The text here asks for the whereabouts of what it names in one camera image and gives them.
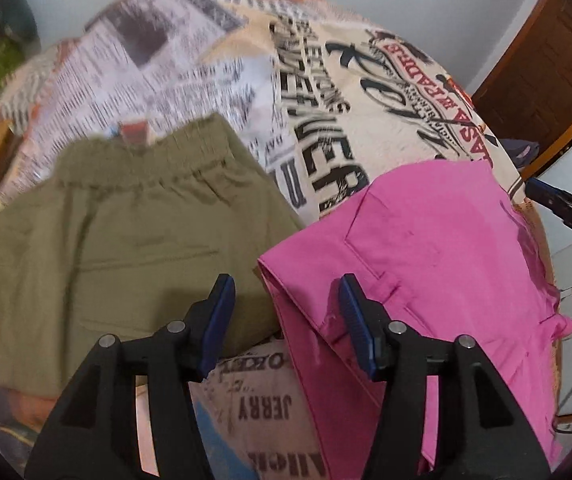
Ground newspaper print bed cover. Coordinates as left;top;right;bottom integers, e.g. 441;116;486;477
0;0;563;480

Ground pink pants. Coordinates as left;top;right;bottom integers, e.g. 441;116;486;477
259;160;572;479

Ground grey plush toy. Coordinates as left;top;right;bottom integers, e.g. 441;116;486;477
0;0;39;44

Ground olive green pants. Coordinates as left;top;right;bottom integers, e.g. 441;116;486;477
0;115;302;398

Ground brown wooden door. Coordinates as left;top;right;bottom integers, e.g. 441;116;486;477
472;0;572;178

